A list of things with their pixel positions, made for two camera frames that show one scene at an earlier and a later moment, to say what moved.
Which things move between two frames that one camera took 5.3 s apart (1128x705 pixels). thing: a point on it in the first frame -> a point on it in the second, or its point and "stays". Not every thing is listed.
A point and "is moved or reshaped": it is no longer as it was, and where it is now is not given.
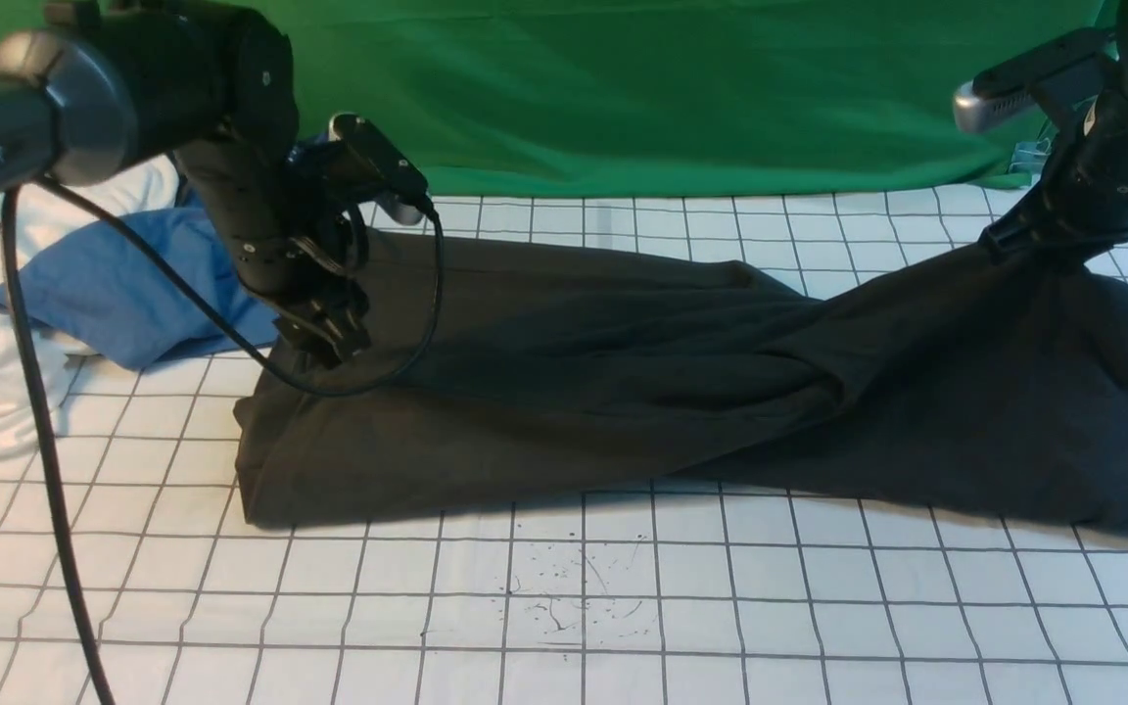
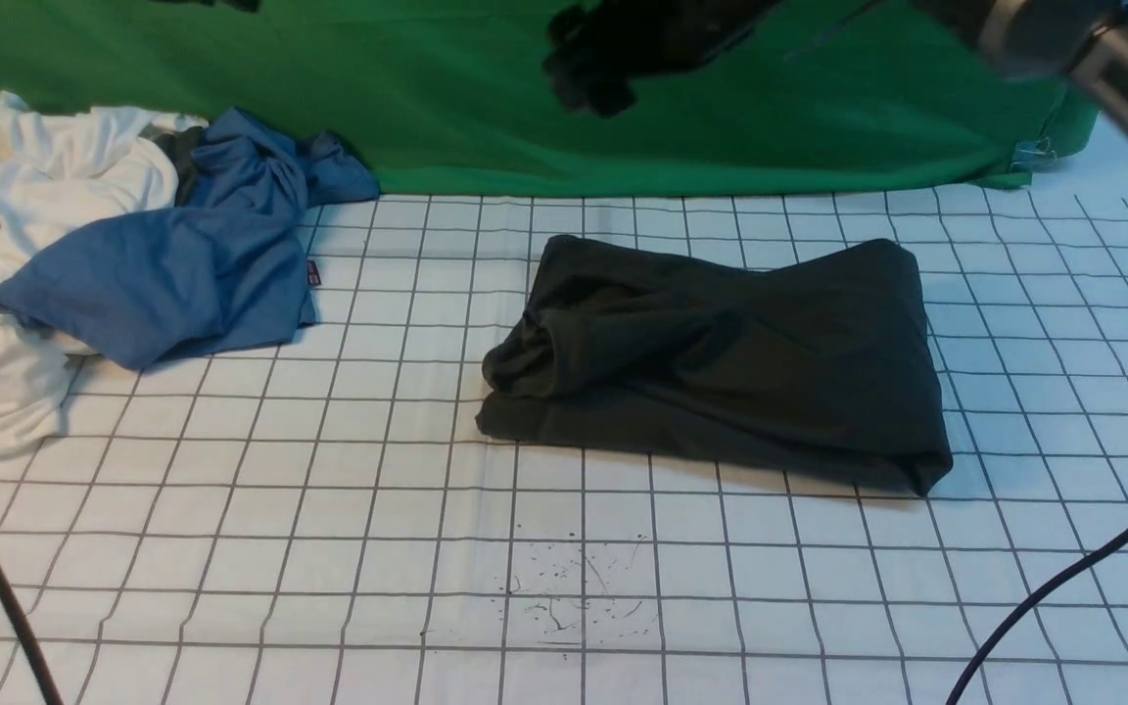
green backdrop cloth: [491, 99] stays
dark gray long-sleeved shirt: [486, 375] is moved or reshaped
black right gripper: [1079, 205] -> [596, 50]
